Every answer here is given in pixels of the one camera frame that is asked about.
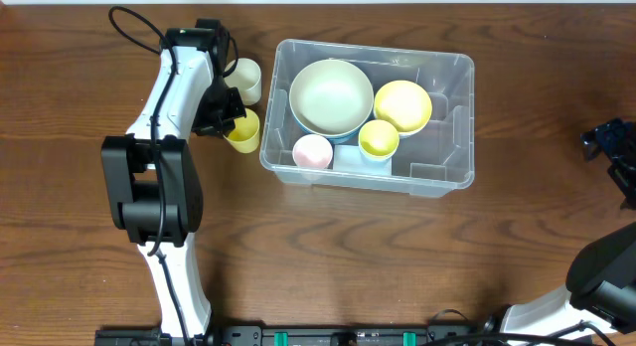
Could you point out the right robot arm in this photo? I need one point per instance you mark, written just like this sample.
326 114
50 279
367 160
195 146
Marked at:
599 290

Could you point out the yellow small bowl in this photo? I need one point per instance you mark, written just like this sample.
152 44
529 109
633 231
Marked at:
404 104

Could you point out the dark blue bowl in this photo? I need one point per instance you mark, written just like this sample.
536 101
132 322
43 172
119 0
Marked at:
334 138

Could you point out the clear plastic storage container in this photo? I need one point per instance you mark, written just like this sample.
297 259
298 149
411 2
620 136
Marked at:
431 163

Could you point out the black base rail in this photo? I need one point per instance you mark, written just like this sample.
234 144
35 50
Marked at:
291 336

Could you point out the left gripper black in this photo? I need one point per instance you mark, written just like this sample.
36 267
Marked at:
219 113

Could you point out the cream white cup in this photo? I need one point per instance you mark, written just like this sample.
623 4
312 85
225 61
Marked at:
246 77

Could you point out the large cream bowl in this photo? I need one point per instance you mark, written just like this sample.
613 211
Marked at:
333 96

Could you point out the white small bowl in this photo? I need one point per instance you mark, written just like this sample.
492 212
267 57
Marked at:
407 134

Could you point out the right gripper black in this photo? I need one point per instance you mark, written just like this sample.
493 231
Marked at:
603 138

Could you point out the light blue cup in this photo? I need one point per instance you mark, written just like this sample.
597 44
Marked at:
372 158

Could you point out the yellow cup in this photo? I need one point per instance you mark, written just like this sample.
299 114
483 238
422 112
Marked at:
244 138
378 137

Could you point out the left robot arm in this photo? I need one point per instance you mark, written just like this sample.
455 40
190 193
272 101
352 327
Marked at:
153 187

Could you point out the pink cup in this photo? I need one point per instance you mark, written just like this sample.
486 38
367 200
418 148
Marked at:
312 151

